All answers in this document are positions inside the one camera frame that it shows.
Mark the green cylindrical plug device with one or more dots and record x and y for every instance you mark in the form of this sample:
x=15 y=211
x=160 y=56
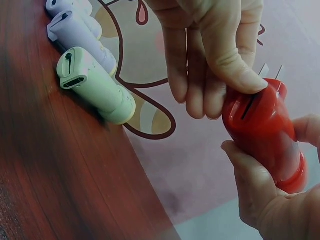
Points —
x=95 y=85

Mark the person's left hand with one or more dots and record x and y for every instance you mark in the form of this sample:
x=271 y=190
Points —
x=212 y=27

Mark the white cylindrical plug device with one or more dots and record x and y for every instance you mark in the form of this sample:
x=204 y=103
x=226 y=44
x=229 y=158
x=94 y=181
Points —
x=56 y=5

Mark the person's right fingers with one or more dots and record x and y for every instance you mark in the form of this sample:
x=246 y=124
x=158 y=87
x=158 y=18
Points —
x=308 y=130

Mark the lilac cylindrical plug device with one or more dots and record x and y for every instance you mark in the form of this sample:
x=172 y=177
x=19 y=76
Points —
x=82 y=32

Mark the red cylindrical plug device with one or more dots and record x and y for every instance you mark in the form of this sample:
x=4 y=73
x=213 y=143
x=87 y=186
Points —
x=265 y=130

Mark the person's left thumb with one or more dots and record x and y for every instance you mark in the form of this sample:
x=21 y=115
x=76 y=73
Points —
x=237 y=70

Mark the person's right hand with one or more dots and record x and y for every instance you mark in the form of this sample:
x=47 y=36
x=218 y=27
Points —
x=282 y=217

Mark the person's left fingers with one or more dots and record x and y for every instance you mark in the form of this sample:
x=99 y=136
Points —
x=190 y=75

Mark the person's right thumb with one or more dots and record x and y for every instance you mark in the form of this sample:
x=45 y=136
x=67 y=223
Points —
x=246 y=167

